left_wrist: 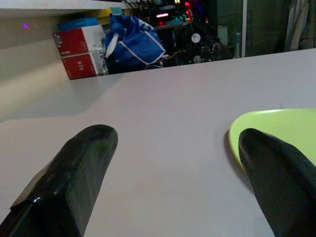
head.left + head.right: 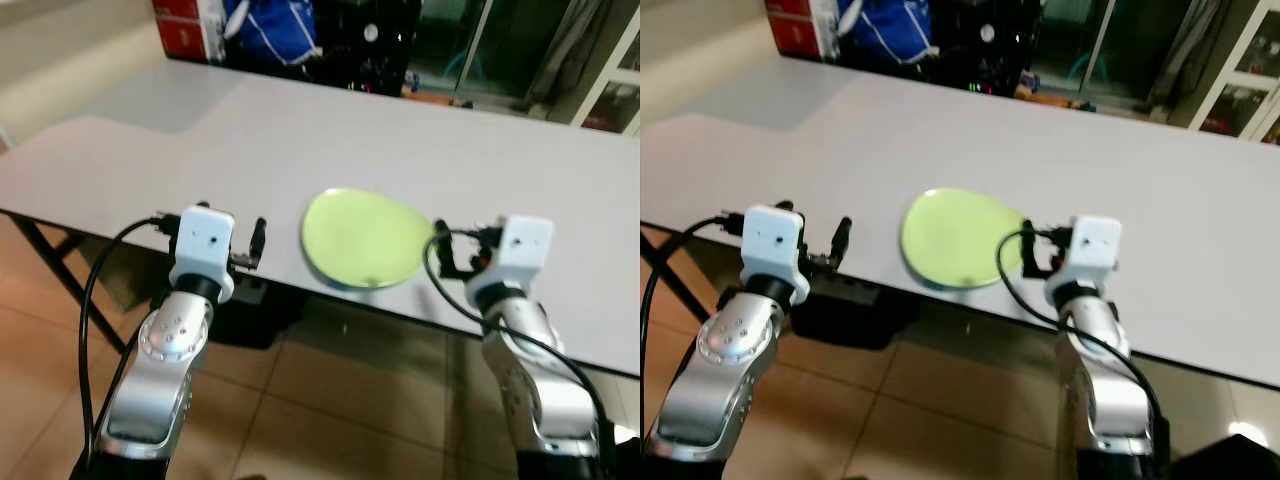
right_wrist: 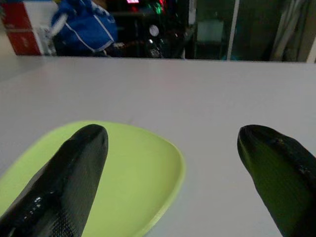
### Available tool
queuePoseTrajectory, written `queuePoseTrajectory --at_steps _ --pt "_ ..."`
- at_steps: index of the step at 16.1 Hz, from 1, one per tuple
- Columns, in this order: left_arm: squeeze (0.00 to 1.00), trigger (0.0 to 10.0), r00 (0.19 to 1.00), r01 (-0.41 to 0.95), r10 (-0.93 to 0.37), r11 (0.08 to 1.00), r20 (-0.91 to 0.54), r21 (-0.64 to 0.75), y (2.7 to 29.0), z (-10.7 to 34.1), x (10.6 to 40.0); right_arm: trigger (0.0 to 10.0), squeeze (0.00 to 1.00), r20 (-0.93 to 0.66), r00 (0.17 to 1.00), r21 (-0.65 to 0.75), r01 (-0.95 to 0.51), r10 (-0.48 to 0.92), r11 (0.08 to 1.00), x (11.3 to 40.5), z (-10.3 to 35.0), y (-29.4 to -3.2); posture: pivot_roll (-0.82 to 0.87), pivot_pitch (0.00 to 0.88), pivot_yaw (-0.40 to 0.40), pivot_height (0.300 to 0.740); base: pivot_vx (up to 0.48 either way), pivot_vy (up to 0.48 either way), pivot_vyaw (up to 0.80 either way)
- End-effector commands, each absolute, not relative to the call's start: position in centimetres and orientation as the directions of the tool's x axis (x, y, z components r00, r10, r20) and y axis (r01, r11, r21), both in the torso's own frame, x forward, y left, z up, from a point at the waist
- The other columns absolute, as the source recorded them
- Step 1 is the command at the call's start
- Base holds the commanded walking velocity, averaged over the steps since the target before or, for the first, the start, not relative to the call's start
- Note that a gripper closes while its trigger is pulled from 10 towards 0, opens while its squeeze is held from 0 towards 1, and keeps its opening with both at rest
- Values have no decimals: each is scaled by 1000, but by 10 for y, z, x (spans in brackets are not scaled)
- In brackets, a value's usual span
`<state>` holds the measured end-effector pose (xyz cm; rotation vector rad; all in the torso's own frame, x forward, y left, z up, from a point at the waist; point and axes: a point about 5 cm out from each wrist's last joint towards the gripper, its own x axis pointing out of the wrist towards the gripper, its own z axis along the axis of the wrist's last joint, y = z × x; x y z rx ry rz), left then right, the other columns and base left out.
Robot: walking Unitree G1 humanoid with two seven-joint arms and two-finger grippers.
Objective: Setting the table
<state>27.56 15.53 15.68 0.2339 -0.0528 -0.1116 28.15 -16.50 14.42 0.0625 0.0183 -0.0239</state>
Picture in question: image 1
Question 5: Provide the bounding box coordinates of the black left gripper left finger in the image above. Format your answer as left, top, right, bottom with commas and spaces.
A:
0, 124, 119, 237

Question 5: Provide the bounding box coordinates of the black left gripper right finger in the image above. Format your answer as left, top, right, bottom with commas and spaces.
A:
237, 127, 316, 237

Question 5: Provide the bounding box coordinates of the lime green plate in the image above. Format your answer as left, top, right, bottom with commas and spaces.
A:
228, 108, 316, 173

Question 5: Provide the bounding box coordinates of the red and white box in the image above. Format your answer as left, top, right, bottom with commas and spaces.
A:
61, 48, 109, 80
52, 24, 106, 58

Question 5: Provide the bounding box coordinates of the blue bag with white trim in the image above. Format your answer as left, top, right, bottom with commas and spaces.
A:
103, 13, 166, 72

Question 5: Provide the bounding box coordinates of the light blue box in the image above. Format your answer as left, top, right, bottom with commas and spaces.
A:
57, 17, 99, 32

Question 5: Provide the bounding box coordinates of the grey curtain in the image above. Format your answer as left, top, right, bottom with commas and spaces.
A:
285, 0, 316, 52

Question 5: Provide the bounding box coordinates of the yellow box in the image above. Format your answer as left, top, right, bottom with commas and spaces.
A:
97, 8, 113, 25

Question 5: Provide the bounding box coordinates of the white shelf board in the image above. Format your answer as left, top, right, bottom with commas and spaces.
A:
0, 0, 131, 18

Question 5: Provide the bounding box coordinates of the black computer with coloured lights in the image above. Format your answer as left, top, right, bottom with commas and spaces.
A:
148, 0, 218, 28

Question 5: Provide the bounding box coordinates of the white door frame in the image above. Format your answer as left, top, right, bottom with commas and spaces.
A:
240, 0, 248, 58

